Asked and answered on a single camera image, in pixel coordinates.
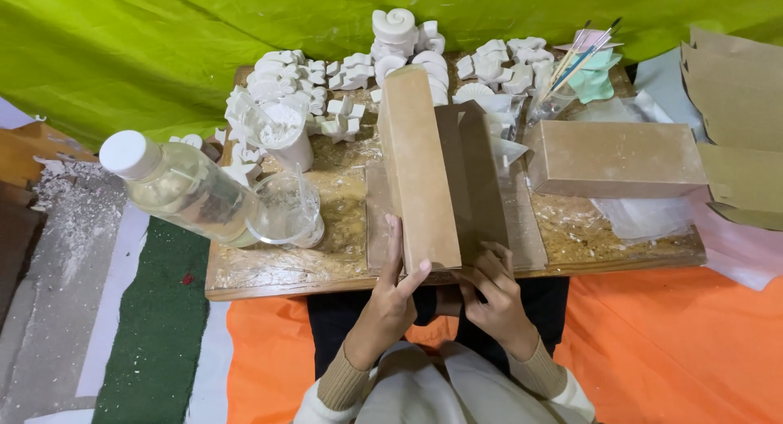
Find person's left hand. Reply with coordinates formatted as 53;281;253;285
346;214;433;367

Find person's right hand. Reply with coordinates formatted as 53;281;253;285
458;241;540;360

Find brown cardboard box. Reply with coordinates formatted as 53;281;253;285
524;119;709;199
365;64;549;276

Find person's white garment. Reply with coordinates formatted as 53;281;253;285
292;341;598;424

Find low wooden table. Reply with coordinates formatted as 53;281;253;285
204;51;708;302

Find person's black trousers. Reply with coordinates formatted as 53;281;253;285
306;276;571;381

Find closed brown cardboard box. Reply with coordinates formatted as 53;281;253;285
524;119;709;199

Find clear plastic bags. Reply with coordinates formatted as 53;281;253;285
590;194;696;242

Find glass jar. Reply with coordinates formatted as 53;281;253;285
526;80;580;129

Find orange sheet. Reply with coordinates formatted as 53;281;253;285
225;266;783;424

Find clear plastic sheet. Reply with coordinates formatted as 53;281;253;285
570;90;675;126

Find clear plastic measuring cup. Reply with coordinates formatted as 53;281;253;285
247;170;325;250

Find light wooden paint brush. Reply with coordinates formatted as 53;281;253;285
537;26;620;102
546;20;593;90

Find white cup of plaster powder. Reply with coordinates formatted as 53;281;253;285
243;99;315;173

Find pile of white plaster casts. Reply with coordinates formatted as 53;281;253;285
169;7;556;188

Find pink paper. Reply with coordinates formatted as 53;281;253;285
553;29;625;53

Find white plastic spoon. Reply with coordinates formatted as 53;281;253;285
235;91;277;130

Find stack of flat cardboard boxes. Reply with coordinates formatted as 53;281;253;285
680;25;783;232

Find clear bottle with white cap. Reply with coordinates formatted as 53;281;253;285
98;130;265;249

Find dark green mat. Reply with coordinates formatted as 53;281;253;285
91;216;212;424

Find lime green tarp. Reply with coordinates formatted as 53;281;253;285
0;0;783;153

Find white plaster debris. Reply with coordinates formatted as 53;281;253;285
32;155;127;279

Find blue handled paint brush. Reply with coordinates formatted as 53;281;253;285
549;17;623;96

